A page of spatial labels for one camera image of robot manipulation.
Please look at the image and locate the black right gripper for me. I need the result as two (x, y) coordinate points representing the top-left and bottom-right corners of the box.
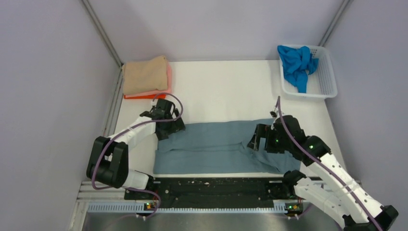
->
(247, 123), (292, 154)

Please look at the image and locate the grey blue t shirt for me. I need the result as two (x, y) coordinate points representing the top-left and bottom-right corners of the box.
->
(153, 119), (301, 174)

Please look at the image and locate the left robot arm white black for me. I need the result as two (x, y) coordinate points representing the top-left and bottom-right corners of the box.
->
(86, 99), (185, 199)

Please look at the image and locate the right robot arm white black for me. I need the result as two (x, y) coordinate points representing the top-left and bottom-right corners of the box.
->
(247, 115), (398, 231)

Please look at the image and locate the orange folded t shirt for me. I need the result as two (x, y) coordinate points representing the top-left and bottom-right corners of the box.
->
(124, 94), (166, 99)

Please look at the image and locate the pink folded t shirt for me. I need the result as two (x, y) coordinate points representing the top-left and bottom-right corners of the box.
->
(124, 63), (172, 96)

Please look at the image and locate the beige folded t shirt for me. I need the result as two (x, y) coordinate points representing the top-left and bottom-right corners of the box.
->
(122, 55), (168, 95)

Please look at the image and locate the bright blue t shirt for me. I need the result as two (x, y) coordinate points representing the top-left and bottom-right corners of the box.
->
(277, 45), (319, 93)

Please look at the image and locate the white plastic laundry basket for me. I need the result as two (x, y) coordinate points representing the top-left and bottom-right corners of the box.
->
(279, 44), (337, 101)

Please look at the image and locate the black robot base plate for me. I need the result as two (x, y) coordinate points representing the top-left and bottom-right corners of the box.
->
(124, 177), (303, 209)

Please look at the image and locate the aluminium side rail left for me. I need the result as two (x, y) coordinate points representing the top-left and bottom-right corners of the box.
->
(94, 67), (124, 139)

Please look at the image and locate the aluminium frame rail front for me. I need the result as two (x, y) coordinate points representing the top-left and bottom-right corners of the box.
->
(77, 177), (295, 200)

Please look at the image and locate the white slotted cable duct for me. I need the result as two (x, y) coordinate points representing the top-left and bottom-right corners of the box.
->
(88, 202), (287, 214)

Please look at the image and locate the aluminium frame post left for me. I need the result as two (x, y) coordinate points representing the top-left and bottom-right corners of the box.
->
(80, 0), (123, 67)

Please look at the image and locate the aluminium frame post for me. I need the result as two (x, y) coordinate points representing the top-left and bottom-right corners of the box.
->
(319, 0), (354, 47)
(80, 0), (123, 67)

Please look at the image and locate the aluminium frame post right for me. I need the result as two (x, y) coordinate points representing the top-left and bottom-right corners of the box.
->
(319, 0), (354, 47)

